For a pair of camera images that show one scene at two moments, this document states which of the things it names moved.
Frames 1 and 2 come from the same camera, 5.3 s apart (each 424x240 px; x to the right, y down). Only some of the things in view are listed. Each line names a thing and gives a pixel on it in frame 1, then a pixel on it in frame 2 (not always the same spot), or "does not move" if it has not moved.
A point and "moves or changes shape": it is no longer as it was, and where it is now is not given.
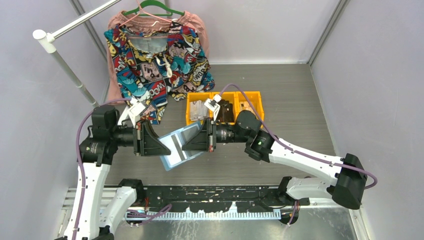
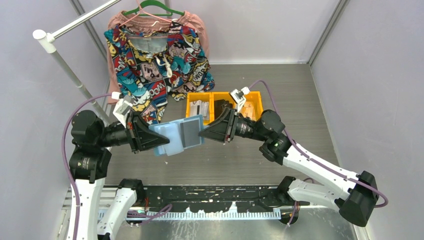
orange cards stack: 245,105 does not move
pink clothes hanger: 149,14 does not move
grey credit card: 187,134 moves or changes shape
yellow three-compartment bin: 232,103 does not move
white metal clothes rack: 46,40 does not move
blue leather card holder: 174,141 moves or changes shape
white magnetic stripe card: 172,142 to 199,107
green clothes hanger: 153,2 does not move
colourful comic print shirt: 150,68 does not move
